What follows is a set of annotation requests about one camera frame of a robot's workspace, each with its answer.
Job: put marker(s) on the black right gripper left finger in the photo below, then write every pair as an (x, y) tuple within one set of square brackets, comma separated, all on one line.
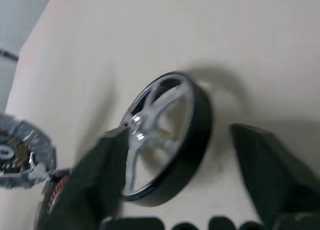
[(87, 185)]

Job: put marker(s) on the silver round motor housing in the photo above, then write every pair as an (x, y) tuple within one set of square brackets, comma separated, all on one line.
[(37, 145)]

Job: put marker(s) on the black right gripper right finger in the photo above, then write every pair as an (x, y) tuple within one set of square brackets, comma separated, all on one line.
[(280, 185)]

